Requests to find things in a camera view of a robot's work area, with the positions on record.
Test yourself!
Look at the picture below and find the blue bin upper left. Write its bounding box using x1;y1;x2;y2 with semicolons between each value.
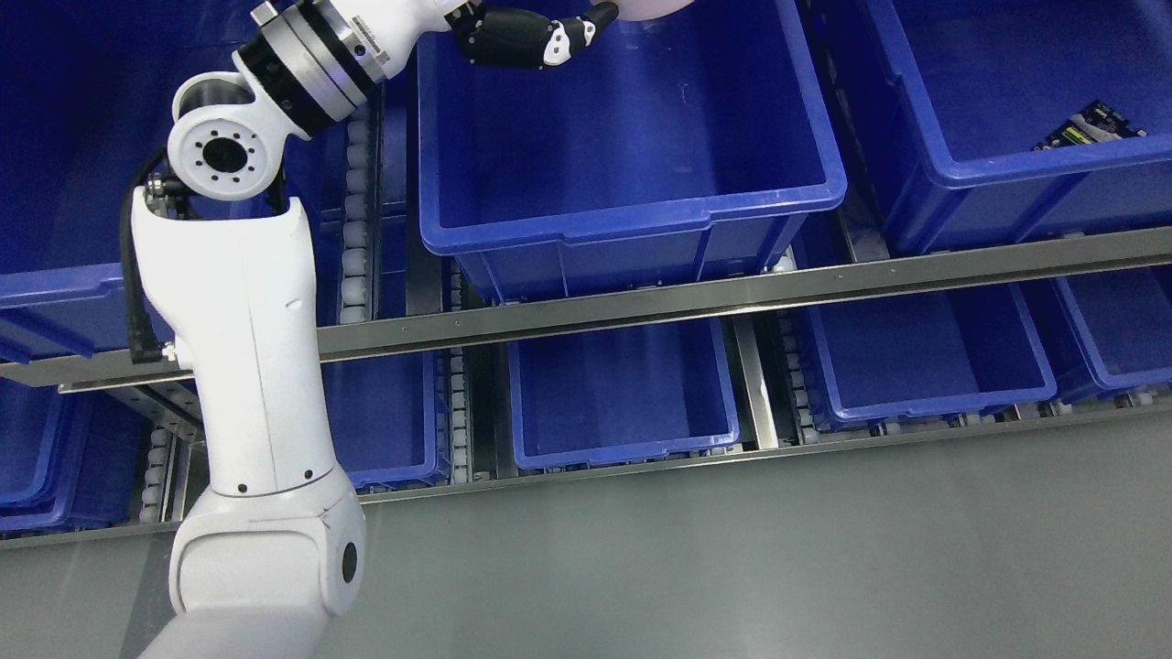
0;0;408;365

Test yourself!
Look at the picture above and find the pink bowl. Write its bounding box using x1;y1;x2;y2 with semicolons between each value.
615;0;694;22

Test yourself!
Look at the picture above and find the blue bin lower far right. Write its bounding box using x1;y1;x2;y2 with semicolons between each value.
1021;265;1171;405

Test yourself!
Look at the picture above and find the dark packet in bin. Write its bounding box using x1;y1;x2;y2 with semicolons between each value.
1031;100;1149;152

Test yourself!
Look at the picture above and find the blue bin lower far left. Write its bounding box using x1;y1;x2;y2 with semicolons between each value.
1;380;147;535

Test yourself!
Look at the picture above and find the blue bin lower middle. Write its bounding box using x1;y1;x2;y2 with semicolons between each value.
507;319;740;471

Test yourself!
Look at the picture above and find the blue bin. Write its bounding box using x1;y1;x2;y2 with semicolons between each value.
507;319;740;471
415;1;847;303
0;0;408;365
811;1;1171;254
793;284;1058;432
1;380;147;535
1021;265;1171;405
322;351;452;492

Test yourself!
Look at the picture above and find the blue bin upper middle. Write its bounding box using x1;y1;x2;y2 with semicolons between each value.
415;1;847;303

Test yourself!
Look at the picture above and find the blue bin upper right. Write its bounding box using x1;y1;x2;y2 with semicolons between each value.
811;1;1171;254

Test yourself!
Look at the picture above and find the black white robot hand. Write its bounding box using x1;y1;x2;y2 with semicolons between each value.
322;1;620;79

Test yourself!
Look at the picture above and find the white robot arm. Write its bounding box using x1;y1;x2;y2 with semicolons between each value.
128;1;455;658

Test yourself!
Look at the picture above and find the metal shelf rack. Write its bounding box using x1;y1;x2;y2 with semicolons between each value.
0;0;1172;552

